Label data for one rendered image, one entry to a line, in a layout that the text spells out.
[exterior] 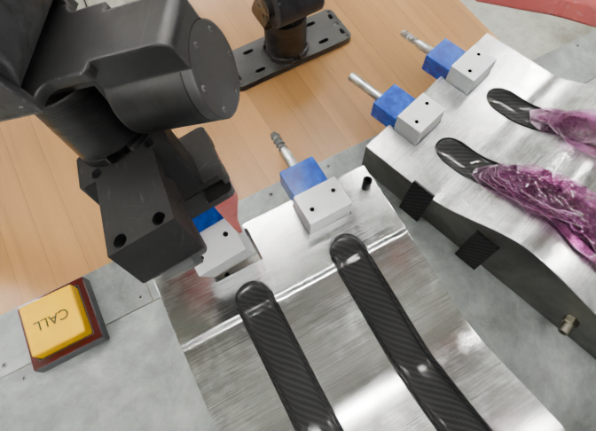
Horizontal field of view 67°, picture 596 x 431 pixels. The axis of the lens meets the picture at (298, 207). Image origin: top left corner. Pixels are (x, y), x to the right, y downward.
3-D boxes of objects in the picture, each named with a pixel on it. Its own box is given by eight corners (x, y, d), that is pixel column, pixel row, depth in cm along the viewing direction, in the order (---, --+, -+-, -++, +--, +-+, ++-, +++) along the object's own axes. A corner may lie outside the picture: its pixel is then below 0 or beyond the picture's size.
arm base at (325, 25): (357, -2, 63) (332, -31, 65) (231, 55, 59) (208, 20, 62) (352, 41, 70) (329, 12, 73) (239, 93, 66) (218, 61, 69)
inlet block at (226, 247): (159, 172, 49) (137, 158, 43) (199, 149, 49) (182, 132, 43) (215, 278, 46) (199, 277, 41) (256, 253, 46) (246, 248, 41)
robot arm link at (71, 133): (180, 103, 32) (120, 18, 27) (156, 163, 29) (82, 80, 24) (104, 118, 35) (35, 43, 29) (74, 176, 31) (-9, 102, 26)
